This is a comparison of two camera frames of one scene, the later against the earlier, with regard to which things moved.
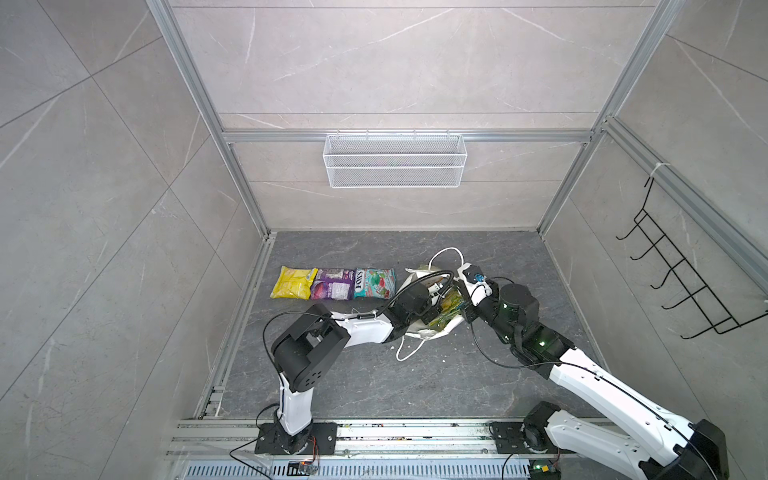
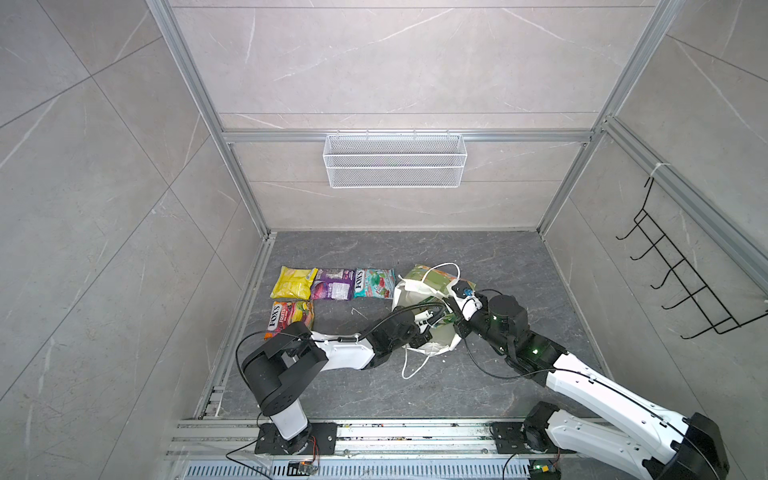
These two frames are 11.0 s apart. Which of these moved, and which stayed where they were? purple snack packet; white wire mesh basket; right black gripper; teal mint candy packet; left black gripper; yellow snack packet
Moved: left black gripper; right black gripper
Stayed: yellow snack packet; white wire mesh basket; teal mint candy packet; purple snack packet
